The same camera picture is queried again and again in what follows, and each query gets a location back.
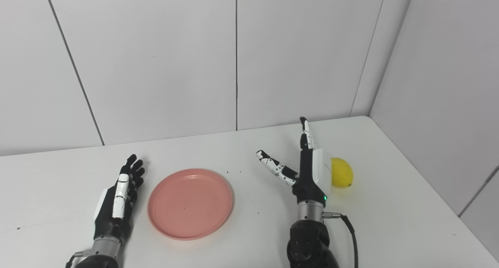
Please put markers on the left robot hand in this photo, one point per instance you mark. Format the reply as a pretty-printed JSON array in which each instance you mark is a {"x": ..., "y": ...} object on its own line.
[{"x": 117, "y": 201}]

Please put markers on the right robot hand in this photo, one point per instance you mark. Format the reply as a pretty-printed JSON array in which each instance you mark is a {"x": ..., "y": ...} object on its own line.
[{"x": 306, "y": 174}]

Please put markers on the yellow lemon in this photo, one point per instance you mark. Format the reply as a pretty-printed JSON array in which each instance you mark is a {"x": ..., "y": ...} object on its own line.
[{"x": 343, "y": 173}]

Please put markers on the pink plate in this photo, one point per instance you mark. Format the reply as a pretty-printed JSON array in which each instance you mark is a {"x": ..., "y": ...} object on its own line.
[{"x": 190, "y": 204}]

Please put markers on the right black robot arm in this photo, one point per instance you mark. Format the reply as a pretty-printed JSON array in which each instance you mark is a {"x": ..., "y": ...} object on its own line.
[{"x": 312, "y": 240}]

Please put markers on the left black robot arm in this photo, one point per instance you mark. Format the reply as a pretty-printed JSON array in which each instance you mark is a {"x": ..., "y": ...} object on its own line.
[{"x": 97, "y": 254}]

